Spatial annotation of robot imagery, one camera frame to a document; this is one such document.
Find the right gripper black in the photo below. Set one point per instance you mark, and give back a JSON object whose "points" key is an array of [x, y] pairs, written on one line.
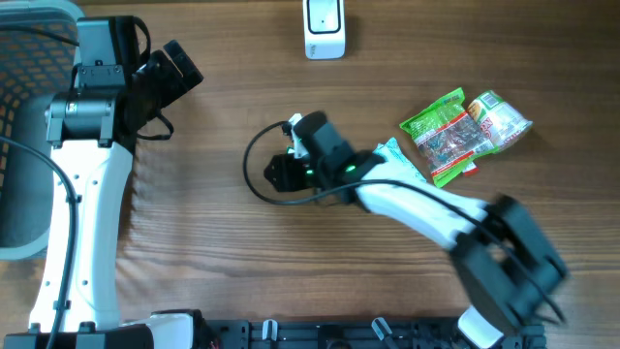
{"points": [[289, 178]]}

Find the light blue tissue pack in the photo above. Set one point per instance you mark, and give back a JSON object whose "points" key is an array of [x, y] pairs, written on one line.
{"points": [[392, 153]]}

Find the white barcode scanner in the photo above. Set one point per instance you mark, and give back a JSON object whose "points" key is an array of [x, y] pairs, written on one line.
{"points": [[324, 29]]}

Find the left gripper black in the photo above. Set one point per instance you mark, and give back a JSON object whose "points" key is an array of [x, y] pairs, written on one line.
{"points": [[162, 62]]}

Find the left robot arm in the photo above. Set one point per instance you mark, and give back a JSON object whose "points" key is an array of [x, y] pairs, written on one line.
{"points": [[118, 85]]}

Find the green snack bag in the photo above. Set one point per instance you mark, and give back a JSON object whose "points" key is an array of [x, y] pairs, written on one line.
{"points": [[447, 137]]}

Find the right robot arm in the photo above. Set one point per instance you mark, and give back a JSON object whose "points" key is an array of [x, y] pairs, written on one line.
{"points": [[507, 266]]}

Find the instant noodle cup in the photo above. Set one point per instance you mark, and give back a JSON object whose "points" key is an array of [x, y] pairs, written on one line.
{"points": [[498, 119]]}

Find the red stick packet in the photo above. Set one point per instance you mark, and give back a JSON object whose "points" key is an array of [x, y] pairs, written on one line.
{"points": [[471, 169]]}

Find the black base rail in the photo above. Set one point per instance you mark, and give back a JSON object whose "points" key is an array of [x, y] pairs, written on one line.
{"points": [[421, 333]]}

